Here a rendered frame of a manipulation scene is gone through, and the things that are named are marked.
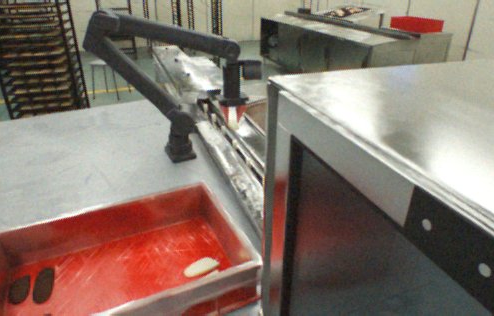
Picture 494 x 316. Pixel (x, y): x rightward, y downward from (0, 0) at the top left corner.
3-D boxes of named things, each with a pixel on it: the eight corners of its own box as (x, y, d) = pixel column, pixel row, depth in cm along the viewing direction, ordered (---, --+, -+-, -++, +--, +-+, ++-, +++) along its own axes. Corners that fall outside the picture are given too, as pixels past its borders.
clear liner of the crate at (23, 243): (0, 264, 74) (-16, 228, 69) (208, 208, 93) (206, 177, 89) (-31, 419, 47) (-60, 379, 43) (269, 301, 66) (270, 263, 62)
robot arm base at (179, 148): (163, 149, 126) (173, 163, 117) (161, 129, 122) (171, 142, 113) (186, 145, 130) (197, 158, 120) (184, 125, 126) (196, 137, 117)
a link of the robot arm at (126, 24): (101, 25, 106) (91, 29, 96) (103, 6, 103) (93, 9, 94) (235, 56, 115) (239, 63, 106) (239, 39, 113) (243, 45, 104)
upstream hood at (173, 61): (153, 56, 263) (151, 45, 259) (176, 55, 269) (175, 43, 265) (183, 107, 159) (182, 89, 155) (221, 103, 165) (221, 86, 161)
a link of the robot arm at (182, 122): (79, 35, 106) (68, 41, 97) (107, 3, 103) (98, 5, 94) (184, 128, 124) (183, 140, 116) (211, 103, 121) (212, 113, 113)
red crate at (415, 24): (388, 27, 425) (390, 16, 419) (409, 26, 438) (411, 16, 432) (421, 33, 384) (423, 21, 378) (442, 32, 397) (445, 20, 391)
